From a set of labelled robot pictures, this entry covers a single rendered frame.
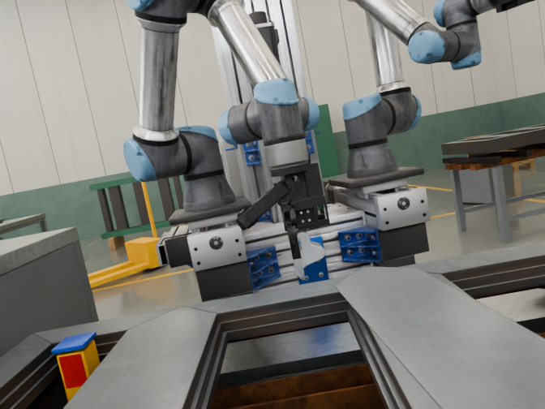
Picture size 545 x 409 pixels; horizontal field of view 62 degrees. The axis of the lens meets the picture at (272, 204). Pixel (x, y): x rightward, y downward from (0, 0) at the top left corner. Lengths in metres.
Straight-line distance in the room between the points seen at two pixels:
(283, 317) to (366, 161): 0.59
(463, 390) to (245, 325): 0.47
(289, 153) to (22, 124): 10.67
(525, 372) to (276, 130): 0.50
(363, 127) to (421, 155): 10.40
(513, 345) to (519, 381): 0.08
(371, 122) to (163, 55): 0.60
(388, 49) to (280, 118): 0.74
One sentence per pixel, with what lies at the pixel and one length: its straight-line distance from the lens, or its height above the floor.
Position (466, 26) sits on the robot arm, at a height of 1.38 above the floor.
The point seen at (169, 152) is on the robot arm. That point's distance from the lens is 1.18.
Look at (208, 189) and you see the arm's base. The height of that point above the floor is 1.09.
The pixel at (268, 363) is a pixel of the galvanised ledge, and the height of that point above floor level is 0.68.
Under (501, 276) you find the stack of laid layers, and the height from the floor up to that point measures 0.84.
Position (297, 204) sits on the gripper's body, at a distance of 0.79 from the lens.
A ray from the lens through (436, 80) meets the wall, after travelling 12.03.
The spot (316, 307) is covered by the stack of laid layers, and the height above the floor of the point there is 0.85.
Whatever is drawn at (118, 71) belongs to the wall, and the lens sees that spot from 10.92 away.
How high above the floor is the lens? 1.16
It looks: 7 degrees down
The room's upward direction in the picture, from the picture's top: 11 degrees counter-clockwise
